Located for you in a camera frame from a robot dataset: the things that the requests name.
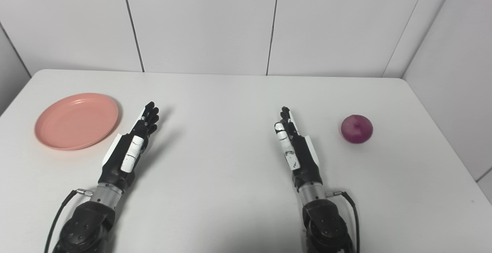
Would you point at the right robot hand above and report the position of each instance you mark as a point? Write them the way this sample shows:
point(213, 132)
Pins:
point(298, 153)

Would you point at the red onion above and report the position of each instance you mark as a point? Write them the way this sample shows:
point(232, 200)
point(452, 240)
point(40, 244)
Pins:
point(357, 128)

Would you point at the pink plate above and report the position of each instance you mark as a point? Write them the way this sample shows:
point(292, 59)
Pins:
point(77, 121)

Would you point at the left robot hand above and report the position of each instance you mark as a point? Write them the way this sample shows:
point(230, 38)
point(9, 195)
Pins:
point(127, 157)

